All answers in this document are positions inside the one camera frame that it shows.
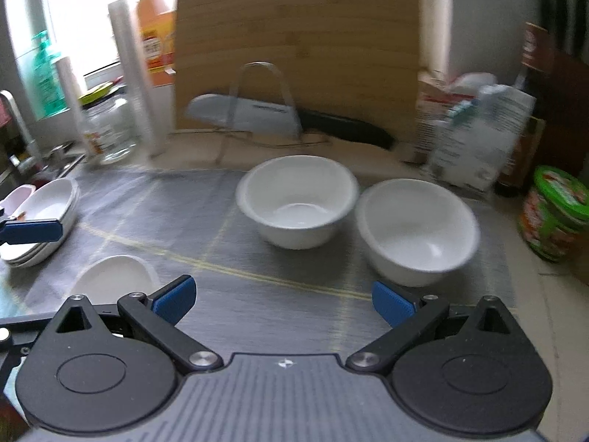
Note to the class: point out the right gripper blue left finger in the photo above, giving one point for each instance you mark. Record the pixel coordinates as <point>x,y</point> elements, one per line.
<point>175,299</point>

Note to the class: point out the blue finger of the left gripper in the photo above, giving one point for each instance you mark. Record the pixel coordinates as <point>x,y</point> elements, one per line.
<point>24,232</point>

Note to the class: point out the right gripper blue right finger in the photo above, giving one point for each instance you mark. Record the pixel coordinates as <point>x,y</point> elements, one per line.
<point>393,304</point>

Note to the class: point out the white bowl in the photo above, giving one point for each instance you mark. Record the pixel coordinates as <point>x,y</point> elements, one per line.
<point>414,233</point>
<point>115,276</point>
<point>297,202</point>

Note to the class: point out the white plate back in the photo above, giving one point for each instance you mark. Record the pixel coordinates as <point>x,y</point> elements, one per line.
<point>57,200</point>

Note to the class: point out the white bowl front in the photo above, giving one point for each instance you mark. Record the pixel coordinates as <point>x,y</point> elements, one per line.
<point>115,276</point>

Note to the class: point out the chrome kitchen faucet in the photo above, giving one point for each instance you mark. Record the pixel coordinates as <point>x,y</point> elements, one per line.
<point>19,150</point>

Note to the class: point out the white colander basket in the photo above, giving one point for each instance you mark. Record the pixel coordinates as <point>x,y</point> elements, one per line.
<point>17,197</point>

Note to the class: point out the grey checked dish mat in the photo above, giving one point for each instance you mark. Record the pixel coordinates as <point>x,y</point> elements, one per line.
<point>253,297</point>

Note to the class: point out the soap dispenser pump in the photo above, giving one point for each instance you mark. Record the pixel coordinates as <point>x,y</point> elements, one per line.
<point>56,160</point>

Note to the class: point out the glass jar yellow lid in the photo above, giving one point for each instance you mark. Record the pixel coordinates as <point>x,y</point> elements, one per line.
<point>108,125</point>

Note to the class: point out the green detergent bottle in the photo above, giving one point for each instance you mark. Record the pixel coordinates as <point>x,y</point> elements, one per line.
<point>46,78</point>

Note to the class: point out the plastic bag roll white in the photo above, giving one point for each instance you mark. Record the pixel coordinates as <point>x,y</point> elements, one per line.
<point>72,93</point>

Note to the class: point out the green lid sauce jar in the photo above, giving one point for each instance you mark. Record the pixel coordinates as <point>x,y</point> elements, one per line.
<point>554,213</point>

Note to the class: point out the white plastic bag package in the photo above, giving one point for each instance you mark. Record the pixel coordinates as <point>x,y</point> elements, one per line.
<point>467,130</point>

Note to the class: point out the plastic wrap roll tall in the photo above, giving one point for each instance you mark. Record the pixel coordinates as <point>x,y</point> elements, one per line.
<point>130,49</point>

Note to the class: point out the orange oil jug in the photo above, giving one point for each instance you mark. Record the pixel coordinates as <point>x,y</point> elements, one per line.
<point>157,21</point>

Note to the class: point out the bamboo cutting board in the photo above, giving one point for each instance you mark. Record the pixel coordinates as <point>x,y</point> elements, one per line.
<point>354,58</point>

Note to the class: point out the metal wire rack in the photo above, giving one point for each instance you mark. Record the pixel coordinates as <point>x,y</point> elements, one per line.
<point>283,116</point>

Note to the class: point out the kitchen knife black handle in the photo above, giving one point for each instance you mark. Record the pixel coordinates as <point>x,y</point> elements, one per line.
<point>212,109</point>

